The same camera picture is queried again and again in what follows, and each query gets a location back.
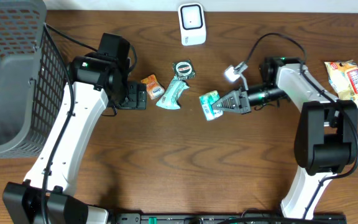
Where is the yellow snack bag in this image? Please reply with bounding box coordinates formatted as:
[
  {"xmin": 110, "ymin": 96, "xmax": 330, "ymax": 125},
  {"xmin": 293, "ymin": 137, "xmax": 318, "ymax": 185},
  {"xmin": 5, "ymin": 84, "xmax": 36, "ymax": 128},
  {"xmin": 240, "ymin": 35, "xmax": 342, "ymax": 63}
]
[{"xmin": 324, "ymin": 60, "xmax": 358, "ymax": 107}]

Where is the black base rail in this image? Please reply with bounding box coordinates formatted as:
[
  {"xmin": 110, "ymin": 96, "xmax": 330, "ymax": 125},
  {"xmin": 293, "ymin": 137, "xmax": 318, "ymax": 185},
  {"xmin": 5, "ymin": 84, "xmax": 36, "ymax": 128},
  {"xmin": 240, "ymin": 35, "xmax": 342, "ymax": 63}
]
[{"xmin": 107, "ymin": 212, "xmax": 347, "ymax": 224}]

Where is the black cable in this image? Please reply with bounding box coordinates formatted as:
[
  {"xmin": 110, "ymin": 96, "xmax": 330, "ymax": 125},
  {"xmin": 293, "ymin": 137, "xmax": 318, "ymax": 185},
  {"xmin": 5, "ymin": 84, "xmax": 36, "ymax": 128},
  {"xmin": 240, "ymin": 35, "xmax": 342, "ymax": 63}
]
[
  {"xmin": 244, "ymin": 32, "xmax": 358, "ymax": 220},
  {"xmin": 40, "ymin": 23, "xmax": 138, "ymax": 224}
]

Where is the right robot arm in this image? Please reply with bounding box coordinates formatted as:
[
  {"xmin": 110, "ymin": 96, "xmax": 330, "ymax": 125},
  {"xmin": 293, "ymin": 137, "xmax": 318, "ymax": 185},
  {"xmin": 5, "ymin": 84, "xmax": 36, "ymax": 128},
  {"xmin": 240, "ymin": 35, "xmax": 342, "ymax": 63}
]
[{"xmin": 211, "ymin": 57, "xmax": 358, "ymax": 220}]

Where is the white barcode scanner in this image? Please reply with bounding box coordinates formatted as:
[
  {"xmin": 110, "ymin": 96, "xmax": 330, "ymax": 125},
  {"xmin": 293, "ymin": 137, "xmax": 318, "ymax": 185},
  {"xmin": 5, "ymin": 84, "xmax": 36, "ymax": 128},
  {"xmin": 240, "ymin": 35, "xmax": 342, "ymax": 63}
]
[{"xmin": 178, "ymin": 2, "xmax": 206, "ymax": 46}]

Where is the dark grey plastic basket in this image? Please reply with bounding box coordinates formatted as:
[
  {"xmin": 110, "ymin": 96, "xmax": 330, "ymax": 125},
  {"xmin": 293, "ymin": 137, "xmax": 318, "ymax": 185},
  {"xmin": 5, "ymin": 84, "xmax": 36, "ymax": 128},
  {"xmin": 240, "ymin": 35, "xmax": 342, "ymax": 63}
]
[{"xmin": 0, "ymin": 0, "xmax": 66, "ymax": 158}]

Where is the orange snack pack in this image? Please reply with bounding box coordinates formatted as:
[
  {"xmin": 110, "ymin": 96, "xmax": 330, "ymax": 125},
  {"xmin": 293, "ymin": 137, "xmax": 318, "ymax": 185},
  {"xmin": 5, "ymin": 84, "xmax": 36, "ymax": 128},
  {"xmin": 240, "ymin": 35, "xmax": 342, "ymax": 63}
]
[{"xmin": 140, "ymin": 74, "xmax": 165, "ymax": 100}]

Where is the black left cable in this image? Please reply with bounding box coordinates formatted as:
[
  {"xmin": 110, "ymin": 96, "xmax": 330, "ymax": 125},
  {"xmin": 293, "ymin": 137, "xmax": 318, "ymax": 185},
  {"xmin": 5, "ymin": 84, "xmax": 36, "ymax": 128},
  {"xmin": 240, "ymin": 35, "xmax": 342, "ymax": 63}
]
[{"xmin": 40, "ymin": 23, "xmax": 138, "ymax": 224}]

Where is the small teal tissue pack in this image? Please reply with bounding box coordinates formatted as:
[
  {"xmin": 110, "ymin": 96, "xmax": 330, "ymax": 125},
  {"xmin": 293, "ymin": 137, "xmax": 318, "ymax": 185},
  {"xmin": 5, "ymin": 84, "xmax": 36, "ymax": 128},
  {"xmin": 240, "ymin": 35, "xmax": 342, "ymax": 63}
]
[{"xmin": 199, "ymin": 90, "xmax": 223, "ymax": 121}]

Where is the light green pack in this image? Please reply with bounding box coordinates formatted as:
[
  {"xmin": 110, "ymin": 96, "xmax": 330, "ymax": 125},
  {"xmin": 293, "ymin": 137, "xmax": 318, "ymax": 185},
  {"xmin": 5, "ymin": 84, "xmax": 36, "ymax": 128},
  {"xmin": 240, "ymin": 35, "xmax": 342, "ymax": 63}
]
[{"xmin": 156, "ymin": 77, "xmax": 189, "ymax": 110}]

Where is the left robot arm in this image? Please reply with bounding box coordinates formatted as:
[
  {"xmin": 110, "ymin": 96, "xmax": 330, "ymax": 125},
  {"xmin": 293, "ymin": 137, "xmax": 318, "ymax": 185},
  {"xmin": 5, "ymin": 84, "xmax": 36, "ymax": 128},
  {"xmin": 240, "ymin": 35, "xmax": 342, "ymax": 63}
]
[{"xmin": 2, "ymin": 33, "xmax": 147, "ymax": 223}]

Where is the black right cable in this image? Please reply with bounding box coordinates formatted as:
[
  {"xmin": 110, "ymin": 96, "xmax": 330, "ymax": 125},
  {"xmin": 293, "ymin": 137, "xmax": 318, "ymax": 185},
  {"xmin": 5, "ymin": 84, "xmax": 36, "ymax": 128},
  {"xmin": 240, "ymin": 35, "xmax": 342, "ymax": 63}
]
[{"xmin": 244, "ymin": 32, "xmax": 358, "ymax": 220}]

